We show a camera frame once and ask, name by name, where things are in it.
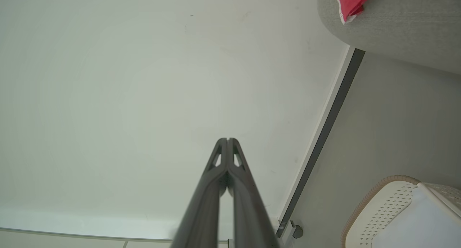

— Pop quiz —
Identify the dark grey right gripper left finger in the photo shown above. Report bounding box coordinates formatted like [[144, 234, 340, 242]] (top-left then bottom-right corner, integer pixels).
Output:
[[170, 138, 229, 248]]

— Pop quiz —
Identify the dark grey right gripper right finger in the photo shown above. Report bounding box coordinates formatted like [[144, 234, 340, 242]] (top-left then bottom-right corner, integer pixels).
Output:
[[228, 138, 281, 248]]

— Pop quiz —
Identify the red white-striped clothing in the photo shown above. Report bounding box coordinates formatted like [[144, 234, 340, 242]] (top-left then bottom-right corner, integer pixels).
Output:
[[333, 0, 377, 25]]

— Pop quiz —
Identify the white perforated laundry basket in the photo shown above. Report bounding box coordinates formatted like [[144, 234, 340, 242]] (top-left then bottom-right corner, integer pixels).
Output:
[[341, 175, 461, 248]]

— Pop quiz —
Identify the white and black baseboard strip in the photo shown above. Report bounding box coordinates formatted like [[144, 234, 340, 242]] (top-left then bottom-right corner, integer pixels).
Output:
[[275, 45, 366, 238]]

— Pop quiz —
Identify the grey fabric sofa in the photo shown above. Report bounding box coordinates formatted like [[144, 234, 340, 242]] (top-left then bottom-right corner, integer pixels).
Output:
[[317, 0, 461, 75]]

